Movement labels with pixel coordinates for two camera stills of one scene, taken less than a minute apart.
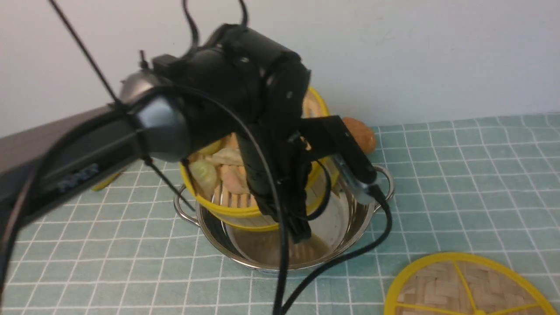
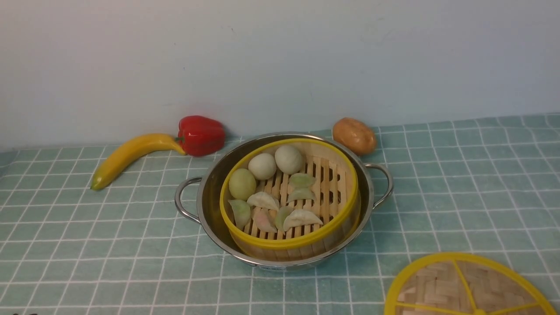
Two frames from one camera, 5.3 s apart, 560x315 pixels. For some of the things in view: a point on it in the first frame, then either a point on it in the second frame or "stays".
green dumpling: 204,175 → 241,211
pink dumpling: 234,179 → 263,220
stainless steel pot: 343,226 → 197,200
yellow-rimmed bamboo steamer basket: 214,180 → 291,199
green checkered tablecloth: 487,186 stays
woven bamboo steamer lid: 467,284 stays
